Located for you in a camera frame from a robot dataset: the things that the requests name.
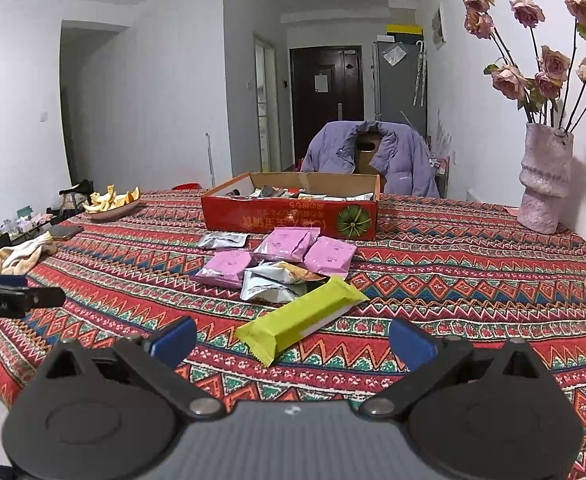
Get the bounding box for red cardboard box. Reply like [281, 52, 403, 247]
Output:
[201, 172, 381, 242]

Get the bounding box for cream knit gloves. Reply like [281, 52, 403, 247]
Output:
[0, 237, 58, 276]

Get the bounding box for white glass door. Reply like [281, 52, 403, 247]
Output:
[253, 34, 279, 173]

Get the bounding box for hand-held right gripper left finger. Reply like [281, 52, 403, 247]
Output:
[40, 316, 226, 421]

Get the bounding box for pink snack packet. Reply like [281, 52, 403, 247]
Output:
[190, 250, 254, 289]
[253, 226, 321, 263]
[303, 236, 359, 278]

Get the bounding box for white silver snack packet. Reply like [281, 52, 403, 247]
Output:
[239, 267, 308, 305]

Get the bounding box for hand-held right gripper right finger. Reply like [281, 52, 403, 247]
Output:
[358, 317, 551, 421]

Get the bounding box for purple padded jacket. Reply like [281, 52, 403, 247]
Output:
[300, 120, 441, 199]

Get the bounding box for small silver snack packet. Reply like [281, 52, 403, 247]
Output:
[196, 231, 250, 251]

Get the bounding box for orange print snack packet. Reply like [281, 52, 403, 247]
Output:
[250, 260, 326, 285]

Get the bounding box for green snack packet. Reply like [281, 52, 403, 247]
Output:
[234, 276, 370, 368]

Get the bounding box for beige plate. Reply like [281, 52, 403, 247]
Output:
[86, 201, 144, 221]

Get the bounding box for dark brown door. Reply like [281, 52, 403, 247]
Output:
[289, 45, 365, 171]

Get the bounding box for grey fridge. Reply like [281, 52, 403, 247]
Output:
[373, 40, 428, 126]

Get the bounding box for brown phone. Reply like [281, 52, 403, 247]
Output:
[43, 224, 85, 242]

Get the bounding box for plate of fruit peels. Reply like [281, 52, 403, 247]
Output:
[82, 185, 141, 213]

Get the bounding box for white pole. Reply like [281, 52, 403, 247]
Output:
[205, 132, 217, 189]

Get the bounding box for dried pink roses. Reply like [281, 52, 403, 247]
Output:
[462, 0, 586, 133]

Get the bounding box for white folded umbrella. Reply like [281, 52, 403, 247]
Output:
[413, 40, 428, 107]

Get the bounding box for pink textured vase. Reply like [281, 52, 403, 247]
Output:
[517, 122, 574, 235]

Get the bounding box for brown wooden chair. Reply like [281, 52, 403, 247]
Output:
[354, 132, 389, 193]

